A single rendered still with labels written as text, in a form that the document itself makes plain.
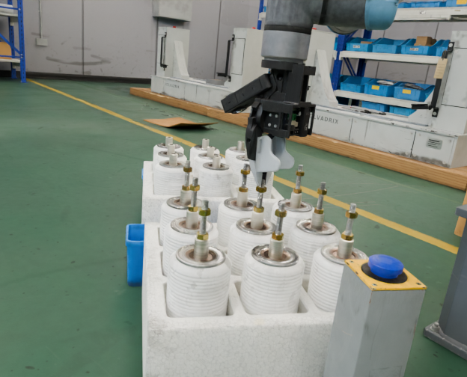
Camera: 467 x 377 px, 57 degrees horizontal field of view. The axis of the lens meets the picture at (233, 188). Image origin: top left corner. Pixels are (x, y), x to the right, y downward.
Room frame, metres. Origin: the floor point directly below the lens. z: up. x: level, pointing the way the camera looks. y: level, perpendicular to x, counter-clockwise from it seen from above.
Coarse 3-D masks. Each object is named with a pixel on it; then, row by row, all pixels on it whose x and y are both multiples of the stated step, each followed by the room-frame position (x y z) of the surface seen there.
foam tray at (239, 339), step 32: (160, 256) 0.72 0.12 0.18; (160, 288) 0.60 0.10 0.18; (160, 320) 0.52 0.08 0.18; (192, 320) 0.53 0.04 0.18; (224, 320) 0.53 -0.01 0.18; (256, 320) 0.54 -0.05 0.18; (288, 320) 0.55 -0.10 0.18; (320, 320) 0.56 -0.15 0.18; (160, 352) 0.50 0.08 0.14; (192, 352) 0.51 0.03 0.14; (224, 352) 0.52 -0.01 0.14; (256, 352) 0.53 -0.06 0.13; (288, 352) 0.54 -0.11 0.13; (320, 352) 0.56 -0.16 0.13
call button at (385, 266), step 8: (376, 256) 0.48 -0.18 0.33; (384, 256) 0.48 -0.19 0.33; (368, 264) 0.47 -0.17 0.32; (376, 264) 0.45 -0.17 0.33; (384, 264) 0.45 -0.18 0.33; (392, 264) 0.46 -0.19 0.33; (400, 264) 0.46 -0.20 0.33; (376, 272) 0.46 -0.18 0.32; (384, 272) 0.45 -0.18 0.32; (392, 272) 0.45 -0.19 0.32; (400, 272) 0.45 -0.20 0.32
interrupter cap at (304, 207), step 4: (280, 200) 0.89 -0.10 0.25; (284, 200) 0.89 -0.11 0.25; (288, 200) 0.90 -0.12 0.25; (288, 204) 0.88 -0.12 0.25; (300, 204) 0.88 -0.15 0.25; (304, 204) 0.88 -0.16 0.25; (308, 204) 0.88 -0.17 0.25; (288, 208) 0.85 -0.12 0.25; (292, 208) 0.85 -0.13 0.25; (296, 208) 0.86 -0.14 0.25; (300, 208) 0.86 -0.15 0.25; (304, 208) 0.86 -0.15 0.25; (308, 208) 0.86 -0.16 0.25; (312, 208) 0.86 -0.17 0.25
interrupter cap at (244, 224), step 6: (240, 222) 0.74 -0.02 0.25; (246, 222) 0.74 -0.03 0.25; (264, 222) 0.75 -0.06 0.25; (270, 222) 0.75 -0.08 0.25; (240, 228) 0.71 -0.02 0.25; (246, 228) 0.71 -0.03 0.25; (252, 228) 0.72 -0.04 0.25; (264, 228) 0.73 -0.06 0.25; (270, 228) 0.72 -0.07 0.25; (258, 234) 0.69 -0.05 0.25; (264, 234) 0.69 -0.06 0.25; (270, 234) 0.70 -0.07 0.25
